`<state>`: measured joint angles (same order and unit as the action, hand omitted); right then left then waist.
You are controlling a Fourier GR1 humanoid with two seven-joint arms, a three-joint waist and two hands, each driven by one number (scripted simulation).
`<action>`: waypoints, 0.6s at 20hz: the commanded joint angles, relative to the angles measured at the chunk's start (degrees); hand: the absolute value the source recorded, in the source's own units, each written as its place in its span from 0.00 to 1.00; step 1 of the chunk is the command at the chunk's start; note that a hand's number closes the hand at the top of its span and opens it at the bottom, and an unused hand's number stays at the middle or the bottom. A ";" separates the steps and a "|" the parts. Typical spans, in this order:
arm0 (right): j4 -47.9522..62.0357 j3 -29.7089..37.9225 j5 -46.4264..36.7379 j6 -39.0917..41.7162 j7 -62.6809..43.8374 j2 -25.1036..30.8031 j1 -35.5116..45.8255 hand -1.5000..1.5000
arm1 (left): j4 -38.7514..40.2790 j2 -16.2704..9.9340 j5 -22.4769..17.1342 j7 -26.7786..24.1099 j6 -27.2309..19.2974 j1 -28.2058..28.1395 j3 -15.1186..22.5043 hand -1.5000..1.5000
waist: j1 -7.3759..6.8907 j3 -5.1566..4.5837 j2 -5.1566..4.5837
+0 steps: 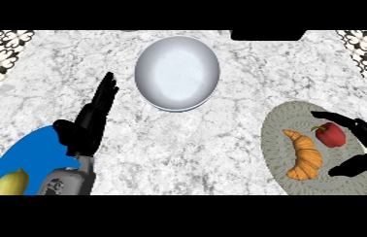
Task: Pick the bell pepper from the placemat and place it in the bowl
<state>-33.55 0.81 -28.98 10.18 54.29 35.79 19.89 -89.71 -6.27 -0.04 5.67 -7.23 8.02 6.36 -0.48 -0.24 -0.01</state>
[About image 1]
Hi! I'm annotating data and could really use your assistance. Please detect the blue round plate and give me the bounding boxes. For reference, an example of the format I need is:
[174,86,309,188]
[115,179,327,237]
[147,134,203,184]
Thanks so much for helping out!
[0,124,81,196]

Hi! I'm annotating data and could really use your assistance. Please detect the orange croissant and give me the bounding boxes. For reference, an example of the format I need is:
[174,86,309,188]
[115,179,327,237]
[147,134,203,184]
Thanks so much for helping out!
[281,128,324,182]

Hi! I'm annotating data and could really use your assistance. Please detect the white bowl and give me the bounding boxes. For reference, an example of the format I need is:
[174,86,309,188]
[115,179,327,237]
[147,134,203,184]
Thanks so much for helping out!
[133,35,222,113]

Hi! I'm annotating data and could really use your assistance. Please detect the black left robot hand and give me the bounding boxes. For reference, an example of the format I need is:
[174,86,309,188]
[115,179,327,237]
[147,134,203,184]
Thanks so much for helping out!
[51,71,121,158]

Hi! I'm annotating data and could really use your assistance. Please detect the grey patterned round placemat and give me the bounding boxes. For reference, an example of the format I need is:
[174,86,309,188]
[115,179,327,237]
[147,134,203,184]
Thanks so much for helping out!
[259,100,367,196]

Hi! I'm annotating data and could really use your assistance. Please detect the black and white patterned tile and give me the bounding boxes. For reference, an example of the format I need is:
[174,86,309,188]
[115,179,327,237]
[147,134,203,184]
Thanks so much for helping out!
[0,29,35,76]
[336,29,367,71]

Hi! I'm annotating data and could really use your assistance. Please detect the red bell pepper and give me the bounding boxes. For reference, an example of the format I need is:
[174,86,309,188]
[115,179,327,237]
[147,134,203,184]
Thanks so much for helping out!
[311,121,346,149]

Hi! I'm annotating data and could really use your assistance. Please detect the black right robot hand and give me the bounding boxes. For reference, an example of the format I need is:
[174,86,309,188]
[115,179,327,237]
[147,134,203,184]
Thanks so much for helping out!
[309,110,367,178]

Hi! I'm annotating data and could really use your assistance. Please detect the black appliance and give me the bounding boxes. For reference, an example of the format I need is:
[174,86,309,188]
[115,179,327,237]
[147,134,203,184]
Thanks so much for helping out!
[230,29,306,42]

